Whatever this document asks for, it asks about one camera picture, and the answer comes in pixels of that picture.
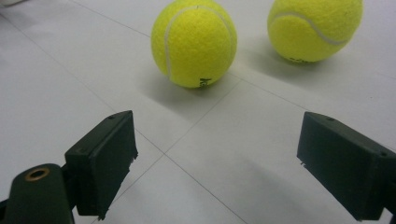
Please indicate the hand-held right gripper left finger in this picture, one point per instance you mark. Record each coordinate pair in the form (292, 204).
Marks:
(102, 161)

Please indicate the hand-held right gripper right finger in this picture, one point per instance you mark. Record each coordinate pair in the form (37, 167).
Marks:
(345, 165)

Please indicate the yellow tennis ball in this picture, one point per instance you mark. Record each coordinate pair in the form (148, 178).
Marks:
(193, 43)
(311, 31)

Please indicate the white table cover sheet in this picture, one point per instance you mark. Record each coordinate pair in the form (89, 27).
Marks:
(218, 155)

